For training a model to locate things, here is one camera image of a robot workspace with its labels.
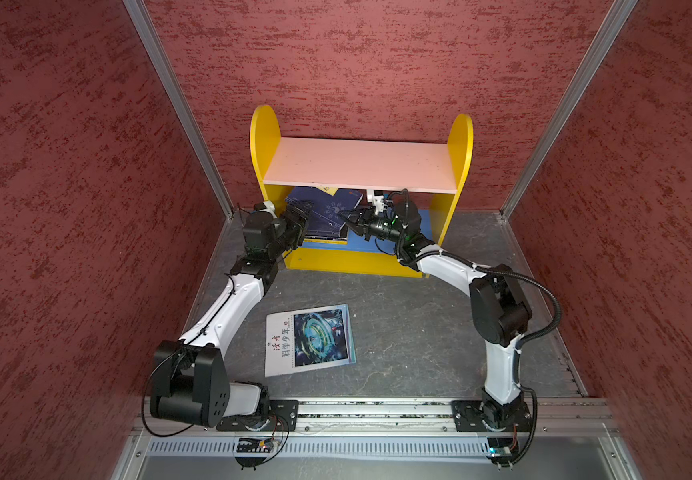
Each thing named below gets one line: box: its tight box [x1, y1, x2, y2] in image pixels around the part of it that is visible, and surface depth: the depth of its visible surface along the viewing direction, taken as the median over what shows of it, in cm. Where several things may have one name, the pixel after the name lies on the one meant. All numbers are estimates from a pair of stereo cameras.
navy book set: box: [305, 214, 347, 240], surface depth 81 cm
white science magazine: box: [265, 304, 357, 378], surface depth 89 cm
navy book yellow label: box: [288, 186, 363, 227], surface depth 83 cm
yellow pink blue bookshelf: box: [250, 105, 474, 278], surface depth 79 cm
